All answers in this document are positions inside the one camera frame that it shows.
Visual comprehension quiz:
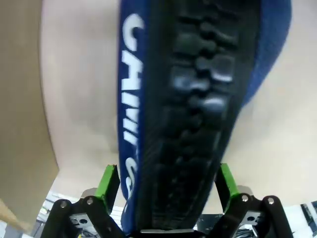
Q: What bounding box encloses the open brown cardboard box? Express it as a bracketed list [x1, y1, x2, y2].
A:
[0, 0, 60, 234]

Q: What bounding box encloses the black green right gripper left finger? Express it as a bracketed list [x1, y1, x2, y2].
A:
[43, 164, 124, 238]

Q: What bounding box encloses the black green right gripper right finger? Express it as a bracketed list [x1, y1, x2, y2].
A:
[210, 162, 288, 238]

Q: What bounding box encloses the blue and black packet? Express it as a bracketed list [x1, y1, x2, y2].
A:
[115, 0, 292, 235]

